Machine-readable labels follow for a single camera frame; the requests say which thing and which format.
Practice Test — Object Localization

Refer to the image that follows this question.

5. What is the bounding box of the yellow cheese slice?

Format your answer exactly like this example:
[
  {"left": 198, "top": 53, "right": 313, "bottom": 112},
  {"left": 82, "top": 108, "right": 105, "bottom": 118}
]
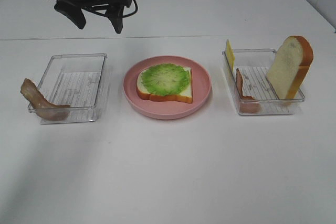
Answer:
[{"left": 225, "top": 40, "right": 235, "bottom": 72}]

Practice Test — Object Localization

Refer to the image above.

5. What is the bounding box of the left clear plastic tray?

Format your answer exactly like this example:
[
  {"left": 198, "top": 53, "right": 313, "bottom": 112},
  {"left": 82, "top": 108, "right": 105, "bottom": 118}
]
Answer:
[{"left": 28, "top": 54, "right": 109, "bottom": 124}]

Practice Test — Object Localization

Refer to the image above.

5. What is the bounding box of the bacon strip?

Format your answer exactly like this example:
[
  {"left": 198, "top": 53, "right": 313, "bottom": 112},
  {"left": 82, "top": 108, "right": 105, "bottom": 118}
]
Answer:
[
  {"left": 20, "top": 78, "right": 70, "bottom": 121},
  {"left": 236, "top": 69, "right": 260, "bottom": 113}
]

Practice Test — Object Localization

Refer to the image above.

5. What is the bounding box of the bread slice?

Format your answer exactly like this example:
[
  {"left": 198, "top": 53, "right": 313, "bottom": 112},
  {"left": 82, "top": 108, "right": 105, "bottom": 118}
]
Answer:
[
  {"left": 136, "top": 70, "right": 193, "bottom": 103},
  {"left": 266, "top": 36, "right": 313, "bottom": 100}
]

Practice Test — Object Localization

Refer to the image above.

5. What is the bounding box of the right clear plastic tray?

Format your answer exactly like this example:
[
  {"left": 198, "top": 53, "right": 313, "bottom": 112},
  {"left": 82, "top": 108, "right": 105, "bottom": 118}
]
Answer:
[{"left": 222, "top": 48, "right": 305, "bottom": 115}]

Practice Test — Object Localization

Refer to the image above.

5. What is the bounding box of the green lettuce leaf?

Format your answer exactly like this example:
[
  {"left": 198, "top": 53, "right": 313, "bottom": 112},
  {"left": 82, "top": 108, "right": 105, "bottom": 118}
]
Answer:
[{"left": 136, "top": 63, "right": 192, "bottom": 97}]

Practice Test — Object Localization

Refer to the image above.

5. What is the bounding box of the pink round plate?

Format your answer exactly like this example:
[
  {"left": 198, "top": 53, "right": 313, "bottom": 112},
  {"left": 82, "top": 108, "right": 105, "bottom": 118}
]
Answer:
[{"left": 123, "top": 56, "right": 212, "bottom": 120}]

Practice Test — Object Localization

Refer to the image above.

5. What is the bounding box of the clear plastic tray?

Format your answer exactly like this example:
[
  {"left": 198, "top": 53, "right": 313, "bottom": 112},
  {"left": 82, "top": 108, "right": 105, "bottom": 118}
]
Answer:
[
  {"left": 222, "top": 48, "right": 305, "bottom": 115},
  {"left": 28, "top": 54, "right": 109, "bottom": 124}
]

